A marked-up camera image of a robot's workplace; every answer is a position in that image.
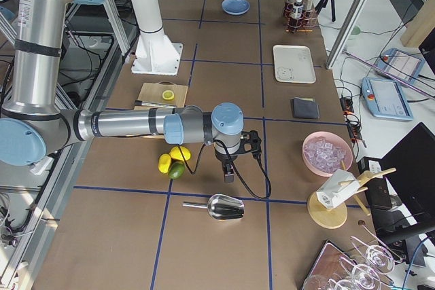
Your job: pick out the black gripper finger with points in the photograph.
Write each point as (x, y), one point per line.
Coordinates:
(228, 171)

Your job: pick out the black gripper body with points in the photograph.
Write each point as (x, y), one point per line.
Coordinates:
(224, 157)

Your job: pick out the blue ceramic plate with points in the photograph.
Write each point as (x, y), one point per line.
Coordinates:
(235, 7)

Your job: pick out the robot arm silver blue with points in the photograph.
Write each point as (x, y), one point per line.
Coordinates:
(33, 127)

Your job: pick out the shiny metal scoop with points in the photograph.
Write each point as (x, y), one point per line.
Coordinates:
(221, 207)

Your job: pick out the green lime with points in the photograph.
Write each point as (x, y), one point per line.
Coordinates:
(176, 170)

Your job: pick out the dark syrup bottle left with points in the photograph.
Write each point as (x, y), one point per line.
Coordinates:
(291, 8)

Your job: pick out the dark syrup bottle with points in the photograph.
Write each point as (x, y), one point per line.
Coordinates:
(297, 9)
(291, 8)
(307, 5)

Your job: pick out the yellow lemon upper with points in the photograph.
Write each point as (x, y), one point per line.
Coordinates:
(180, 153)

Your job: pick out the yellow lemon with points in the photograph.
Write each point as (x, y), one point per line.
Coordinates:
(180, 153)
(164, 163)

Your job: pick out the dark grey folded cloth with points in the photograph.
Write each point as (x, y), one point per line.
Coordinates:
(305, 108)

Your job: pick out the dark syrup bottle middle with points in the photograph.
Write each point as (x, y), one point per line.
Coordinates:
(297, 9)

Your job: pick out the yellow lemon left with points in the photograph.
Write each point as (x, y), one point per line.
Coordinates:
(164, 163)

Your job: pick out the dark syrup bottle right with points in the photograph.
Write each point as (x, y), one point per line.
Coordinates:
(307, 5)

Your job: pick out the pink bowl of ice cubes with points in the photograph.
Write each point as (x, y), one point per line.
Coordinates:
(324, 152)

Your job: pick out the cream tray with bear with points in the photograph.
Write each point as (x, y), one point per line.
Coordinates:
(293, 64)

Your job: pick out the lemon half slice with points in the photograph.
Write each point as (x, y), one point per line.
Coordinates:
(168, 95)

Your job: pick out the round wooden stand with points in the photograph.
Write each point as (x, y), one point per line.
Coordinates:
(335, 218)

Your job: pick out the white paper carton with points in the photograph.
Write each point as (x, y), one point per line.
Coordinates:
(337, 189)

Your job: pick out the wooden cutting board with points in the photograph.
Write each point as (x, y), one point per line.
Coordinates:
(152, 92)

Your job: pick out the blue teach pendant near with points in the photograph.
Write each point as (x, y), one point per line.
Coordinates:
(385, 99)

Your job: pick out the blue teach pendant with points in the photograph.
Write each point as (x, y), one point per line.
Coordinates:
(385, 99)
(401, 64)

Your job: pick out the black monitor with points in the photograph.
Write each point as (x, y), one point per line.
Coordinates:
(413, 180)

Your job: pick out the wooden glass rack tray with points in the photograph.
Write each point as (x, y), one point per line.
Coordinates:
(332, 270)

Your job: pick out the blue teach pendant far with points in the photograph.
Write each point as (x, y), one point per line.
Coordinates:
(401, 64)

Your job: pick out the clear wine glass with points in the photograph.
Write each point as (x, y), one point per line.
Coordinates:
(365, 277)

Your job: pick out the copper wire bottle caddy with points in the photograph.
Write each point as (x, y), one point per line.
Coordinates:
(306, 23)

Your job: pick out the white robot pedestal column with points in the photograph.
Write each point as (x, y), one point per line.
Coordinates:
(155, 53)

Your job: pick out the black handled knife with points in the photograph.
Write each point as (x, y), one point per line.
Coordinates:
(140, 103)

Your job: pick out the aluminium frame post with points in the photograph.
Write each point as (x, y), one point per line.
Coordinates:
(345, 31)

